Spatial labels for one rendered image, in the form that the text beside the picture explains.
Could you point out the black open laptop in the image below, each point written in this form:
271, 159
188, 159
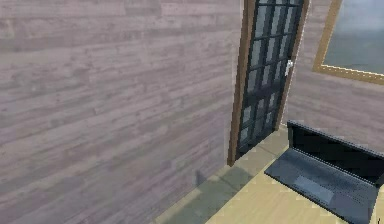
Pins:
326, 180

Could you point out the pale wooden table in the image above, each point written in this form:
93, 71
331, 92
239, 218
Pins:
263, 203

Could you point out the dark glass-paned room door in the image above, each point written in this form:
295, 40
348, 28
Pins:
266, 76

